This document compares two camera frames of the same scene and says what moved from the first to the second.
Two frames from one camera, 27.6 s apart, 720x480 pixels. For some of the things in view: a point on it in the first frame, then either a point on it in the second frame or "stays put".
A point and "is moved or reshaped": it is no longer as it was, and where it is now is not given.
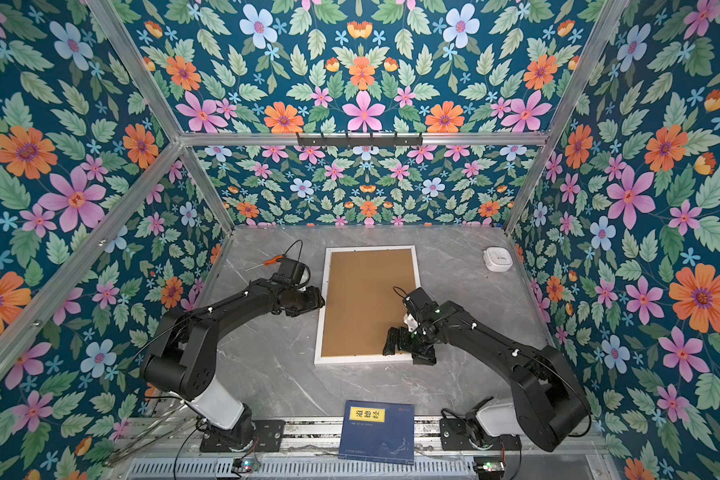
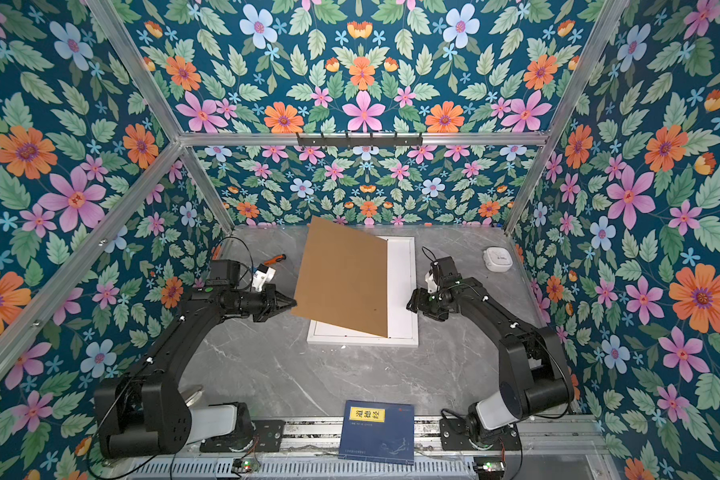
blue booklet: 378,432 stays put
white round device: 497,259 stays put
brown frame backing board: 364,297 is moved or reshaped
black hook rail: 359,139 stays put
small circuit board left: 245,465 stays put
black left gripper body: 303,300 to 260,304
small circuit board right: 488,467 stays put
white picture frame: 363,294 is moved or reshaped
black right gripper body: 415,343 to 430,304
